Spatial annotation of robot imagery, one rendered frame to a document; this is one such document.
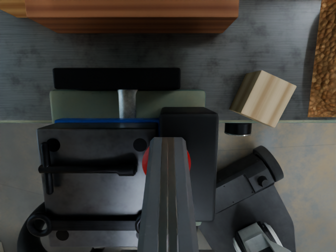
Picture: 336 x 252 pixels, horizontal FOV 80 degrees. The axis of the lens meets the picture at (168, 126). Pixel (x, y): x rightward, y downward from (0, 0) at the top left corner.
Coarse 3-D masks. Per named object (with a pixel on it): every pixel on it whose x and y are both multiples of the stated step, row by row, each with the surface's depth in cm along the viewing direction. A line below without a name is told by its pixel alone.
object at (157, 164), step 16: (160, 144) 10; (160, 160) 9; (160, 176) 8; (144, 192) 8; (160, 192) 7; (144, 208) 7; (160, 208) 7; (144, 224) 6; (160, 224) 6; (144, 240) 6; (160, 240) 6
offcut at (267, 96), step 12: (252, 72) 21; (264, 72) 19; (252, 84) 20; (264, 84) 20; (276, 84) 20; (288, 84) 20; (240, 96) 22; (252, 96) 20; (264, 96) 20; (276, 96) 20; (288, 96) 20; (240, 108) 20; (252, 108) 20; (264, 108) 20; (276, 108) 20; (264, 120) 20; (276, 120) 20
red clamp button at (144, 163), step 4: (148, 148) 12; (144, 152) 12; (148, 152) 12; (144, 156) 12; (188, 156) 12; (144, 160) 12; (188, 160) 12; (144, 164) 12; (188, 164) 12; (144, 168) 12; (144, 172) 12
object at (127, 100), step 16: (64, 80) 14; (80, 80) 14; (96, 80) 14; (112, 80) 14; (128, 80) 14; (144, 80) 14; (160, 80) 14; (176, 80) 14; (128, 96) 18; (128, 112) 18
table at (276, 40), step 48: (240, 0) 22; (288, 0) 22; (0, 48) 23; (48, 48) 23; (96, 48) 23; (144, 48) 23; (192, 48) 23; (240, 48) 23; (288, 48) 23; (0, 96) 24; (48, 96) 24
